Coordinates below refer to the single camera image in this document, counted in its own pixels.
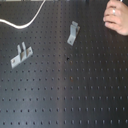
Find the person's bare hand with ring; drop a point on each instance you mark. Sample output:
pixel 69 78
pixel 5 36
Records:
pixel 116 17

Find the metal cable clip bracket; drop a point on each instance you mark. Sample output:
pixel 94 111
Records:
pixel 23 54
pixel 74 29

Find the right metal cable clip bracket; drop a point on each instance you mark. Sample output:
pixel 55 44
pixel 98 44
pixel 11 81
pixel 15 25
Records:
pixel 74 29

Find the left metal cable clip bracket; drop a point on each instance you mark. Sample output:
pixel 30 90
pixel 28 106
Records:
pixel 23 54

